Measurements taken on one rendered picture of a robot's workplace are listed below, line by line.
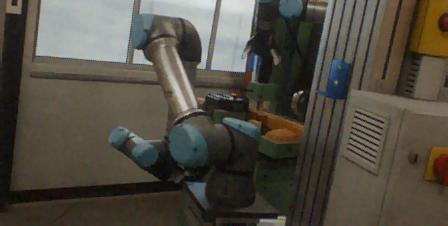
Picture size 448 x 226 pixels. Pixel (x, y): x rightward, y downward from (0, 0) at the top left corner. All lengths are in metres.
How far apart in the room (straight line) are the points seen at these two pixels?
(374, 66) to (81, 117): 2.44
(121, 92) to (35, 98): 0.53
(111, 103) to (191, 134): 2.09
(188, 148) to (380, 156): 0.53
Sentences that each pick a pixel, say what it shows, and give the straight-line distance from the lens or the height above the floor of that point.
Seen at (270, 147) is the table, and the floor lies 0.87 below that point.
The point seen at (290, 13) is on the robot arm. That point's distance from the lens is 1.74.
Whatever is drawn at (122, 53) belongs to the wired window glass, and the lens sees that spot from 3.52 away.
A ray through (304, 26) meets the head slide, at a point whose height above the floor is 1.34.
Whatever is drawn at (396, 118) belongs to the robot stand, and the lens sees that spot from 1.11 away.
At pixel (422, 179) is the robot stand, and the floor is 1.10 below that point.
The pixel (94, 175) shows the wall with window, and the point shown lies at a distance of 3.59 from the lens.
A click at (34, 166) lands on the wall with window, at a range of 3.44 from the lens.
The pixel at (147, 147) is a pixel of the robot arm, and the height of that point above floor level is 0.89.
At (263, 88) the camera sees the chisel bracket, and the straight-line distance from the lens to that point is 2.26.
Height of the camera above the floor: 1.37
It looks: 10 degrees down
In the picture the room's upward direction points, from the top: 10 degrees clockwise
